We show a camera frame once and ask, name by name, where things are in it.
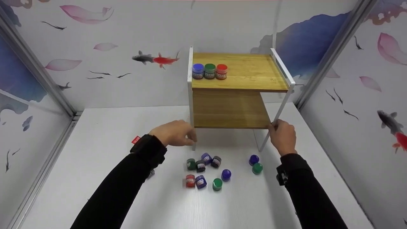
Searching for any person's right hand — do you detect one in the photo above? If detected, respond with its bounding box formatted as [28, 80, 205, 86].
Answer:
[268, 119, 298, 157]

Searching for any person's left hand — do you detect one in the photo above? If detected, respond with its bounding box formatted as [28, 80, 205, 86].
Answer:
[149, 120, 197, 147]

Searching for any white frame wooden two-tier shelf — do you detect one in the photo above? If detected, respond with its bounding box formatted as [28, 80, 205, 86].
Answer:
[188, 46, 296, 152]

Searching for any person's right forearm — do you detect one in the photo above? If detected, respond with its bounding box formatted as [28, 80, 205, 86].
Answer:
[284, 161, 349, 229]

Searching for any person's left forearm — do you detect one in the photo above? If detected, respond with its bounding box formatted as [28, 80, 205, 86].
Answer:
[70, 152, 159, 229]

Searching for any black wrist band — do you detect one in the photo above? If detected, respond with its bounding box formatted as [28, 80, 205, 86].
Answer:
[275, 153, 307, 187]
[130, 134, 168, 179]

